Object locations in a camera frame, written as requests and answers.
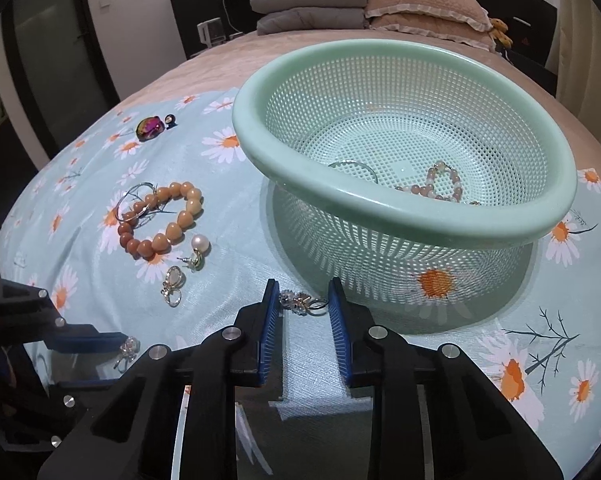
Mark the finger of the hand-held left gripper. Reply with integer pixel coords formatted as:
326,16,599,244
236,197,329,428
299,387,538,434
0,273,130,356
0,379,127,461

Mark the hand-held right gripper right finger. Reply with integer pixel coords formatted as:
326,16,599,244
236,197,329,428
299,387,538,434
327,277,564,480

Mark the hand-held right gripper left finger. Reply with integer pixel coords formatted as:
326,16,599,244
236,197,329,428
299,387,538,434
38,279,284,480

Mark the clear crystal cluster earring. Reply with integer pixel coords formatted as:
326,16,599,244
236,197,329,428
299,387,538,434
279,290,329,317

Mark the clear crystal drop earring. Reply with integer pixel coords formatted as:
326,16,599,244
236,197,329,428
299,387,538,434
113,337,142,374

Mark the green plastic strainer basket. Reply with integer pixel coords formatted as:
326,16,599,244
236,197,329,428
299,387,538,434
232,38,578,334

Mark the floral light blue cloth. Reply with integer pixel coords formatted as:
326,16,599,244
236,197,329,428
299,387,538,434
0,82,601,480

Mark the gold oval crystal earring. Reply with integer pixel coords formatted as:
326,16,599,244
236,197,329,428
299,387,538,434
160,265,186,309

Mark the white pearl gold earring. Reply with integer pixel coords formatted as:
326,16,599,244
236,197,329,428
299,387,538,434
177,234,210,274

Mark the silver bangle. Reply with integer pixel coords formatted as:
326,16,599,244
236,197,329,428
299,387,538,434
327,159,379,187

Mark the iridescent gem brooch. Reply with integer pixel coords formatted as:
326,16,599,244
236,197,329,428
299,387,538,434
135,116,166,141

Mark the bed with beige sheet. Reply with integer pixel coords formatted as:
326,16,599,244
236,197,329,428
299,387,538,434
114,27,601,166

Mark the dark framed glass door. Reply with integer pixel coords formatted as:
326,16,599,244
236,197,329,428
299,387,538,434
0,0,122,158

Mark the small white appliance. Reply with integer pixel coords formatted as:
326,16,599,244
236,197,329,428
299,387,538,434
196,18,226,51

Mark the beige ruffled pillow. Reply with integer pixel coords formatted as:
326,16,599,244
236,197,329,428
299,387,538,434
364,0,491,32
369,15,496,52

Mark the dark wooden headboard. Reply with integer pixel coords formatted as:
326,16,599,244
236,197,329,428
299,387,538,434
170,0,562,63

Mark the yellow plush toy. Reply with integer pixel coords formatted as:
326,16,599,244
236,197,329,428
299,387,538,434
487,17,514,47

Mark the cream curtain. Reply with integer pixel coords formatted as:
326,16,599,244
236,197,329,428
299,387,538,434
554,0,601,128

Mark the orange bead bracelet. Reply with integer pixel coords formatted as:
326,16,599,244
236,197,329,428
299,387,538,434
117,181,205,261

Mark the silver wire hoop earring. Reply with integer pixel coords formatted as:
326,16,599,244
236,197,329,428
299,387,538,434
114,182,179,224

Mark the pink and white bead bracelet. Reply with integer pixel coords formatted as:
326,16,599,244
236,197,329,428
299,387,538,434
395,160,465,205

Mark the white charging cable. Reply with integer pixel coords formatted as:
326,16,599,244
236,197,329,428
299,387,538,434
222,0,244,39

